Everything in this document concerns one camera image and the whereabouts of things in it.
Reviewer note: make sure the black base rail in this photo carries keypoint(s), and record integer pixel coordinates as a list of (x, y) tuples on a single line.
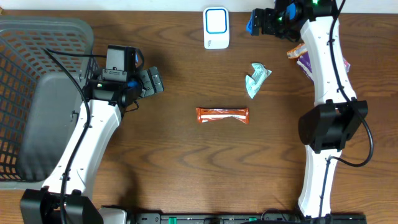
[(156, 218)]

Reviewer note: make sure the orange tissue pack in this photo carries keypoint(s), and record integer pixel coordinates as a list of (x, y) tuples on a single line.
[(297, 51)]

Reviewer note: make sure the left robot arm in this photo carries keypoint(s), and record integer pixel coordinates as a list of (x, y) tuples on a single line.
[(65, 196)]

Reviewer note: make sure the teal snack packet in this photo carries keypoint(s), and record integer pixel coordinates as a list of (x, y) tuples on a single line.
[(254, 82)]

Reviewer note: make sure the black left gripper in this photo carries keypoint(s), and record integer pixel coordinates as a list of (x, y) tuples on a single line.
[(144, 82)]

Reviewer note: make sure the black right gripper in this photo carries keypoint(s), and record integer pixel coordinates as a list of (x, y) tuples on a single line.
[(267, 14)]

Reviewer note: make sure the grey plastic shopping basket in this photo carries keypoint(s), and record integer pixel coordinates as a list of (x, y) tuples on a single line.
[(40, 57)]

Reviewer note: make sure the orange snack bar wrapper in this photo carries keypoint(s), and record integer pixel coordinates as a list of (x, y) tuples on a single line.
[(205, 115)]

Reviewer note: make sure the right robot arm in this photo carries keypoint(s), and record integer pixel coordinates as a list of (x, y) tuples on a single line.
[(337, 113)]

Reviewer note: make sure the white barcode scanner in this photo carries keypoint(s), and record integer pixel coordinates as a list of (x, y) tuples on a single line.
[(216, 28)]

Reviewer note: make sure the purple snack bag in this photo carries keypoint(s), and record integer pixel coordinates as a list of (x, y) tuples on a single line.
[(304, 63)]

